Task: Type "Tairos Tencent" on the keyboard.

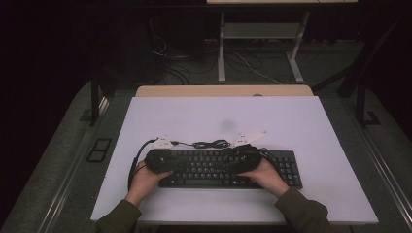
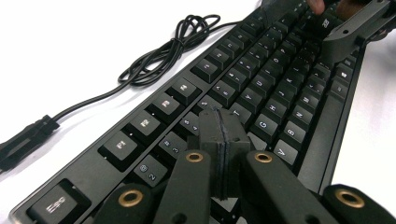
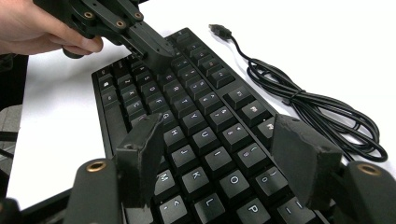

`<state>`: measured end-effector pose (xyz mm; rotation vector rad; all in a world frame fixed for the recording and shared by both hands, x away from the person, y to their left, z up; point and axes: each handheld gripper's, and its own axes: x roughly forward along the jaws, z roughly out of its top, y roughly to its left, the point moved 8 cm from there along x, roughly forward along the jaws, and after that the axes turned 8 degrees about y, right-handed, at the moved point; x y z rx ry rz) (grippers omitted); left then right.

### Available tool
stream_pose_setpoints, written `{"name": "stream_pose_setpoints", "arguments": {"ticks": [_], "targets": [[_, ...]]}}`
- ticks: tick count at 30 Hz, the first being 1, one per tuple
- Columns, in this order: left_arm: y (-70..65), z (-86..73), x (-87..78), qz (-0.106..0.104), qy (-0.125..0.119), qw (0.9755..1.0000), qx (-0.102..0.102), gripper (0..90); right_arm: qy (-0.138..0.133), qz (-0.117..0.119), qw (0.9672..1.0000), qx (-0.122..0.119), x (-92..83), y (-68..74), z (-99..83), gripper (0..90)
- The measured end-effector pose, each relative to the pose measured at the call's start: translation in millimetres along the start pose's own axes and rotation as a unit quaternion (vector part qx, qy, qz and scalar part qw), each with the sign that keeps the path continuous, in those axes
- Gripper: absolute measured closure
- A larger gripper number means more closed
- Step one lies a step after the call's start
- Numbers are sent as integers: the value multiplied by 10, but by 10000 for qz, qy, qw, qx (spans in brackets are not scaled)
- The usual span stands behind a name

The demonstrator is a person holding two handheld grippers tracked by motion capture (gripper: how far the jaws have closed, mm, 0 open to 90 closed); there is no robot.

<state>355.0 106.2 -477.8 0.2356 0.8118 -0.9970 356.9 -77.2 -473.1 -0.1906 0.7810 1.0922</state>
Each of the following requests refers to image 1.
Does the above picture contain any grey metal desk frame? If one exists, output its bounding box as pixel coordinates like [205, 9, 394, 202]
[217, 11, 311, 84]

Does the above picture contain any black keyboard cable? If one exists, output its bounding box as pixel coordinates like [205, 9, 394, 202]
[168, 139, 232, 150]

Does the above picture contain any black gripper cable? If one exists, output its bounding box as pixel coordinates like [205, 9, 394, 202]
[127, 138, 159, 192]
[257, 147, 277, 163]

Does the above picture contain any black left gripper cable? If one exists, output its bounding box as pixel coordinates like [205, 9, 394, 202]
[127, 138, 159, 192]

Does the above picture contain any white floor cable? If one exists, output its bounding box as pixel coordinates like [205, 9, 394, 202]
[232, 51, 284, 86]

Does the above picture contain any black upright metal stand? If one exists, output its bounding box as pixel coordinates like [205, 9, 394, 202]
[89, 77, 101, 127]

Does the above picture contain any wooden table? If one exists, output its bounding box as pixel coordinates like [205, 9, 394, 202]
[134, 84, 315, 98]

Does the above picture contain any white table board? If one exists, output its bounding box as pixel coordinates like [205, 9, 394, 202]
[90, 95, 379, 225]

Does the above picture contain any tangle of black floor cables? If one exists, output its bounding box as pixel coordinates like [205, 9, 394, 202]
[151, 34, 219, 85]

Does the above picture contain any person's right hand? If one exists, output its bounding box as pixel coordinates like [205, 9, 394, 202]
[237, 156, 291, 200]

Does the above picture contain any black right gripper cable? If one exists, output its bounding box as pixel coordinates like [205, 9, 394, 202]
[257, 147, 277, 163]

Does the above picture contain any black slanted stand leg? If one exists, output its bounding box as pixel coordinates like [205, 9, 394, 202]
[311, 13, 404, 99]

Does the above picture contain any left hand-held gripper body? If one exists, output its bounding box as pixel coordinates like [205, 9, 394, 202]
[144, 135, 178, 175]

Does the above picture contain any black floor socket frame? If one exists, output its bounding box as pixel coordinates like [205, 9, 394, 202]
[85, 138, 113, 163]

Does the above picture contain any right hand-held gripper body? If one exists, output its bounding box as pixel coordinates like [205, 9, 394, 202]
[227, 130, 269, 175]

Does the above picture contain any black metal stand with foot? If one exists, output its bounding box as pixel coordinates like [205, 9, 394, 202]
[355, 81, 382, 129]

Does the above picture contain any aluminium rail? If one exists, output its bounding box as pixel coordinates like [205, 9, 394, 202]
[343, 96, 412, 224]
[36, 96, 111, 233]

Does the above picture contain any black computer keyboard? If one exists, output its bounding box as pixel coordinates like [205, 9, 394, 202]
[157, 149, 303, 190]

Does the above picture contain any person's left hand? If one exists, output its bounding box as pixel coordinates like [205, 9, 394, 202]
[124, 160, 173, 209]

